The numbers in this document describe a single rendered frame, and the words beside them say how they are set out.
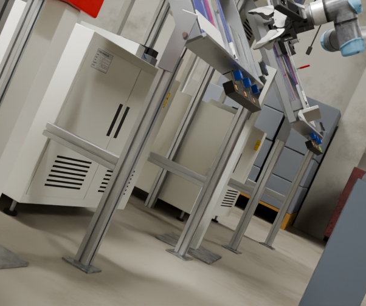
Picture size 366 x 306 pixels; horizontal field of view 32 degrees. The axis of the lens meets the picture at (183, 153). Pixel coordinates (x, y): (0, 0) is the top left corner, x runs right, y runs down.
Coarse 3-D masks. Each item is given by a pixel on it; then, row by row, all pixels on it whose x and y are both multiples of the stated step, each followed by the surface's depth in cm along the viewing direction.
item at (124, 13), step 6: (126, 0) 258; (132, 0) 258; (126, 6) 258; (132, 6) 260; (120, 12) 259; (126, 12) 258; (120, 18) 258; (126, 18) 260; (114, 24) 259; (120, 24) 258; (114, 30) 259; (120, 30) 260
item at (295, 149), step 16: (224, 80) 575; (208, 96) 539; (272, 96) 525; (272, 112) 524; (320, 112) 552; (336, 112) 548; (272, 128) 523; (272, 144) 530; (288, 144) 519; (304, 144) 516; (320, 144) 512; (256, 160) 526; (288, 160) 519; (320, 160) 582; (256, 176) 524; (272, 176) 521; (288, 176) 518; (304, 176) 515; (240, 192) 526; (304, 192) 566; (272, 208) 518; (288, 224) 546
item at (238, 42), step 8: (216, 16) 207; (224, 32) 210; (232, 32) 223; (224, 40) 206; (232, 40) 219; (240, 40) 233; (240, 48) 228; (240, 56) 218; (248, 56) 238; (248, 64) 228
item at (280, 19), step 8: (272, 16) 202; (280, 16) 200; (304, 16) 199; (280, 24) 199; (288, 24) 198; (296, 24) 201; (304, 24) 201; (312, 24) 198; (288, 32) 203; (296, 32) 204; (288, 40) 205
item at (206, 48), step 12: (204, 36) 174; (192, 48) 180; (204, 48) 182; (216, 48) 185; (204, 60) 192; (216, 60) 195; (228, 60) 198; (228, 72) 209; (240, 84) 225; (252, 84) 229
